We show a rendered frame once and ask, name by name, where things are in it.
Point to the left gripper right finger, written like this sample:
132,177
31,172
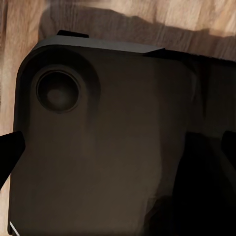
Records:
228,146

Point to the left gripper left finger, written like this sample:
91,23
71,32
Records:
12,147

